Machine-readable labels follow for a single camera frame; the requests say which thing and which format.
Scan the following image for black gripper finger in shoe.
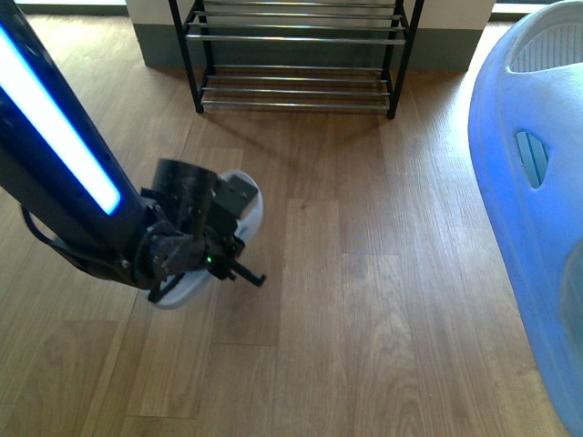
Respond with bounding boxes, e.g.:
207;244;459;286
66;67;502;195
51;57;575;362
227;259;267;287

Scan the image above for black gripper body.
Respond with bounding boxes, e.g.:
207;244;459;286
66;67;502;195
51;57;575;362
134;218;247;297

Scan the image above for white blue slide sandal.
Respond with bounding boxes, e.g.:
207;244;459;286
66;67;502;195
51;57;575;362
140;169;263;310

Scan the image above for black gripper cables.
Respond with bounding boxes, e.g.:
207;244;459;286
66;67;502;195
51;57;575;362
20;204;133;279

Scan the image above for black metal shoe rack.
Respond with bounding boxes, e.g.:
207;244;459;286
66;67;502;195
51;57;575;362
169;1;424;118

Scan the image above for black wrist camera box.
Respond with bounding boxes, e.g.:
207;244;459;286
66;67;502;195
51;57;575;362
210;173;259;219

